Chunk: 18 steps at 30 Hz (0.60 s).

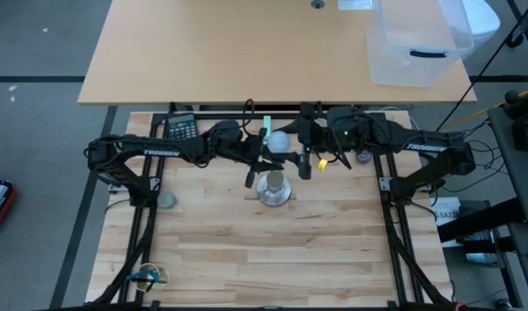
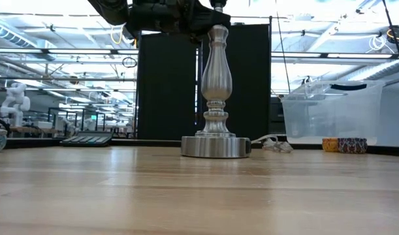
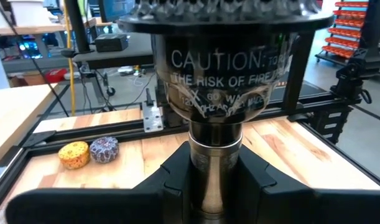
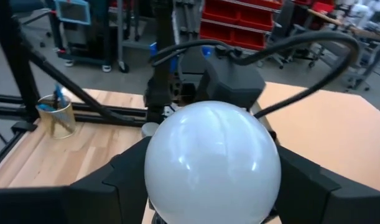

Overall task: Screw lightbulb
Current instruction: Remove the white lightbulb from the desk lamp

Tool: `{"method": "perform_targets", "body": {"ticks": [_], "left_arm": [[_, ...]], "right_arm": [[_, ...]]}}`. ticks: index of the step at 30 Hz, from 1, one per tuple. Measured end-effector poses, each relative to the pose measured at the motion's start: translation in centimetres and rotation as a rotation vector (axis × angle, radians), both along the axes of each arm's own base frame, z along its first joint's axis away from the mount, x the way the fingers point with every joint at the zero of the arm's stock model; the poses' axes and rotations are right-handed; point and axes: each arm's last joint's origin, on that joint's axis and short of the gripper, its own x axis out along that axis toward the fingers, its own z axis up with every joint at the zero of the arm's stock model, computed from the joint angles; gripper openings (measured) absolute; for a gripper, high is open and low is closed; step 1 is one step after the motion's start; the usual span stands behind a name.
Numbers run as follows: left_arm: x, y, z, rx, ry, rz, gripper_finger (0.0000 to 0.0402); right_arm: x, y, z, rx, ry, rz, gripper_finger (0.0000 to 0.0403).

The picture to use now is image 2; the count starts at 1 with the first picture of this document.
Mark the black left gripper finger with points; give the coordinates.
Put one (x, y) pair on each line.
(205, 19)

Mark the silver metal lamp base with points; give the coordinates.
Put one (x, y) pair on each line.
(216, 78)

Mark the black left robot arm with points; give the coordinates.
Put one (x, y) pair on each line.
(111, 11)

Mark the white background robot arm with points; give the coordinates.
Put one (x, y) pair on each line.
(14, 101)

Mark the black partition screen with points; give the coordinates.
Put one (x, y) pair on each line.
(163, 85)

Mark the black calculator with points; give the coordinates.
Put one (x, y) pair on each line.
(86, 139)

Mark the clear plastic storage bin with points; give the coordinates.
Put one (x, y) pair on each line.
(333, 114)

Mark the thin black stand pole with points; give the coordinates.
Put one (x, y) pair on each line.
(392, 32)

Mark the black ceiling-hung device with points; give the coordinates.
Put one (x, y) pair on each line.
(397, 32)

